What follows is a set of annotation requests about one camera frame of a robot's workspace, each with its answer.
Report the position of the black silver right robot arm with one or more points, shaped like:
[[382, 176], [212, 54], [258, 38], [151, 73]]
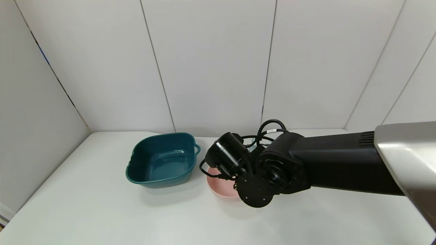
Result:
[[333, 163]]

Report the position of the dark green plastic basin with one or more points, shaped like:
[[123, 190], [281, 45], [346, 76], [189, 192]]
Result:
[[160, 163]]

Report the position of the pink round bowl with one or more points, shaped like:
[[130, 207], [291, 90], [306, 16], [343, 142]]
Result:
[[221, 189]]

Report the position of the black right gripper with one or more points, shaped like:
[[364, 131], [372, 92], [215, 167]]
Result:
[[228, 153]]

